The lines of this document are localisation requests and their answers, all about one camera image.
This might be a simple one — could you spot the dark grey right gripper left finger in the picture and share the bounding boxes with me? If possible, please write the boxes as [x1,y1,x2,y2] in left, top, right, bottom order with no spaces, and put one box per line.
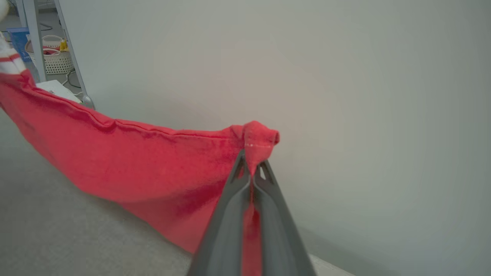
[187,149,252,276]

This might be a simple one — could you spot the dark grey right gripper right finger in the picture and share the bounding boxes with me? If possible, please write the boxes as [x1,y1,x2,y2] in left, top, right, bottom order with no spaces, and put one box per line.
[253,160,317,276]

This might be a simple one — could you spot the red and white garment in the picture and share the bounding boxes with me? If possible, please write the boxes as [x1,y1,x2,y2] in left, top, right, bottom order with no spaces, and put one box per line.
[0,33,280,276]

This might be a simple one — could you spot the white partition panel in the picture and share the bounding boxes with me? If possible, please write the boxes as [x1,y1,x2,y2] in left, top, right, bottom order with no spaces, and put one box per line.
[58,0,491,276]

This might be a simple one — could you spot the white perforated laundry basket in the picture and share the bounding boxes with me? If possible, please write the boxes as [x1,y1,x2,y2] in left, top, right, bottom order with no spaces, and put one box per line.
[25,34,75,75]

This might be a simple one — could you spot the grey metal partition stand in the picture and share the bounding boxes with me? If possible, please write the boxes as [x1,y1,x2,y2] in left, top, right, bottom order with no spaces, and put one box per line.
[21,0,95,110]

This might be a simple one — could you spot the blue box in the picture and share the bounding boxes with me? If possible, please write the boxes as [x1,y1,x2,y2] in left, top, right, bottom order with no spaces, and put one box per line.
[7,27,33,62]

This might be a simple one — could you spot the black floor cable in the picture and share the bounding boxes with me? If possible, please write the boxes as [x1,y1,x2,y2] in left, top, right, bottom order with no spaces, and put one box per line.
[61,69,83,98]

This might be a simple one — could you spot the white box with black handle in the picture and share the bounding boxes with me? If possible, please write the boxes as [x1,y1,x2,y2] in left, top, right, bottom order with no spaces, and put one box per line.
[35,80,82,104]

